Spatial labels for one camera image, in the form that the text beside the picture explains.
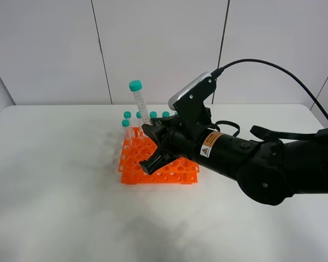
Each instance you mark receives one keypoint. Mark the green capped test tube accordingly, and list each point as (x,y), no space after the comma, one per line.
(136,89)

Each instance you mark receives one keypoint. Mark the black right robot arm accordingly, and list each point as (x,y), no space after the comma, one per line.
(275,166)

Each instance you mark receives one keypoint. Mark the orange plastic test tube rack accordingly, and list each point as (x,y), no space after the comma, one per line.
(139,147)

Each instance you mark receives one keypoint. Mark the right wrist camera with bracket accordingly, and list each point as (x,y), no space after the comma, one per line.
(189,103)

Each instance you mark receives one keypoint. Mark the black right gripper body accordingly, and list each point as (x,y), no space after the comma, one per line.
(177,142)

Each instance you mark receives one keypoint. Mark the front left racked test tube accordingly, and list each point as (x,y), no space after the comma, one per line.
(127,131)

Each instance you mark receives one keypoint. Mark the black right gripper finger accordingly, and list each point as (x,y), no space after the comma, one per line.
(155,133)
(156,161)

